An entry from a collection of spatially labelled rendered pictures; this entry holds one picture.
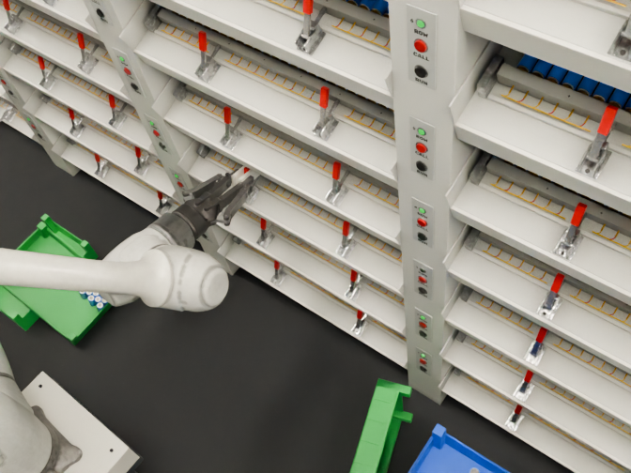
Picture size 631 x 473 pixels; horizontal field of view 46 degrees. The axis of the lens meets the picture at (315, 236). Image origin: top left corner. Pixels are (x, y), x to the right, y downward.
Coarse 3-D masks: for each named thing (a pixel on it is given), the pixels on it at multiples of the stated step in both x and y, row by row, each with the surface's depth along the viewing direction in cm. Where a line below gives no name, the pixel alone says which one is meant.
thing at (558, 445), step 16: (448, 384) 177; (464, 384) 176; (480, 384) 174; (464, 400) 175; (480, 400) 174; (496, 400) 172; (496, 416) 171; (512, 416) 168; (528, 416) 169; (512, 432) 169; (528, 432) 168; (544, 432) 167; (560, 432) 165; (544, 448) 166; (560, 448) 165; (576, 448) 164; (576, 464) 163; (592, 464) 162; (608, 464) 161
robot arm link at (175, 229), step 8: (168, 216) 146; (176, 216) 146; (152, 224) 145; (160, 224) 144; (168, 224) 144; (176, 224) 145; (184, 224) 146; (168, 232) 144; (176, 232) 144; (184, 232) 145; (176, 240) 144; (184, 240) 145; (192, 240) 148
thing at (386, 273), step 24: (192, 144) 170; (192, 168) 173; (216, 168) 171; (264, 192) 166; (288, 192) 164; (264, 216) 164; (288, 216) 162; (312, 240) 159; (336, 240) 157; (360, 264) 154; (384, 264) 152
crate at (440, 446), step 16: (432, 432) 134; (432, 448) 140; (448, 448) 140; (464, 448) 135; (416, 464) 134; (432, 464) 139; (448, 464) 138; (464, 464) 138; (480, 464) 137; (496, 464) 132
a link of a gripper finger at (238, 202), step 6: (240, 192) 155; (246, 192) 156; (234, 198) 154; (240, 198) 154; (246, 198) 157; (234, 204) 153; (240, 204) 155; (228, 210) 152; (234, 210) 153; (228, 216) 150
